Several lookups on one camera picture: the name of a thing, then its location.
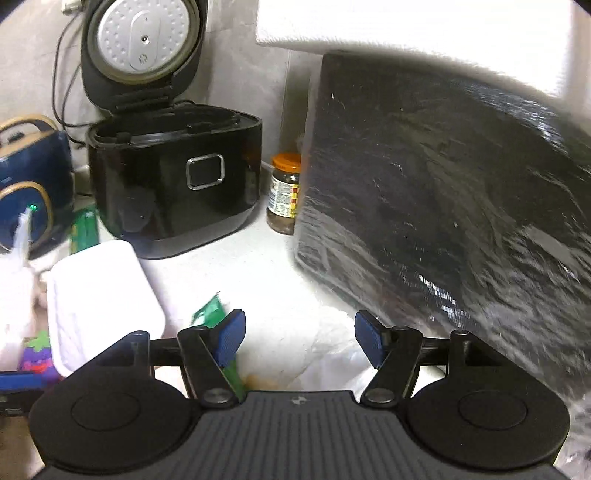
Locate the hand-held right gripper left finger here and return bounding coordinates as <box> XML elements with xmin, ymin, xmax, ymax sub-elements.
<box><xmin>92</xmin><ymin>308</ymin><xmax>247</xmax><ymax>411</ymax></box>

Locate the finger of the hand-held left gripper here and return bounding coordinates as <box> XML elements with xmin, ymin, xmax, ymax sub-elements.
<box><xmin>0</xmin><ymin>371</ymin><xmax>61</xmax><ymax>403</ymax></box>

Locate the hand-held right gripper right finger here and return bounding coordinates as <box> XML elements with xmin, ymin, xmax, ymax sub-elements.
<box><xmin>355</xmin><ymin>310</ymin><xmax>509</xmax><ymax>409</ymax></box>

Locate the torn green wrapper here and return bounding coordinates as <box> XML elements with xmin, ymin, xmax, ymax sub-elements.
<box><xmin>191</xmin><ymin>292</ymin><xmax>247</xmax><ymax>400</ymax></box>

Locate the white plastic bag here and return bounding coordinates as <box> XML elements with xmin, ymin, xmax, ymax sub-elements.
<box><xmin>240</xmin><ymin>314</ymin><xmax>384</xmax><ymax>393</ymax></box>

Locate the purple printed packet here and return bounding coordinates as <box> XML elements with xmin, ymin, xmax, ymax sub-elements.
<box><xmin>21</xmin><ymin>330</ymin><xmax>63</xmax><ymax>379</ymax></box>

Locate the clear crumpled plastic bag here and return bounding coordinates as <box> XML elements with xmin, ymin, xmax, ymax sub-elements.
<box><xmin>0</xmin><ymin>205</ymin><xmax>51</xmax><ymax>370</ymax></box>

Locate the white foam tray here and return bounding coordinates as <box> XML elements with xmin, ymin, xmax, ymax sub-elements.
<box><xmin>46</xmin><ymin>240</ymin><xmax>167</xmax><ymax>377</ymax></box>

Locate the orange-lidded glass jar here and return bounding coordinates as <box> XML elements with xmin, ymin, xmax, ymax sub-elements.
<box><xmin>267</xmin><ymin>152</ymin><xmax>303</xmax><ymax>236</ymax></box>

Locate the black rice cooker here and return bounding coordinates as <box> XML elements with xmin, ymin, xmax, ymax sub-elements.
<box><xmin>81</xmin><ymin>0</ymin><xmax>263</xmax><ymax>260</ymax></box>

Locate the green snack packet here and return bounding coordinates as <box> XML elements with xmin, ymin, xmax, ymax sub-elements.
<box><xmin>68</xmin><ymin>207</ymin><xmax>101</xmax><ymax>256</ymax></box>

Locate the black film-wrapped appliance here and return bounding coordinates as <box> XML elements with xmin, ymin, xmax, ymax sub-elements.
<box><xmin>293</xmin><ymin>51</ymin><xmax>591</xmax><ymax>416</ymax></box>

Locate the blue rice cooker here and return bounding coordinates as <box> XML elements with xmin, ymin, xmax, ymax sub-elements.
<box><xmin>0</xmin><ymin>115</ymin><xmax>75</xmax><ymax>254</ymax></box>

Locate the black power cable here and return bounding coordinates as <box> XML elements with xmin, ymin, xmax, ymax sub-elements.
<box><xmin>50</xmin><ymin>25</ymin><xmax>93</xmax><ymax>134</ymax></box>

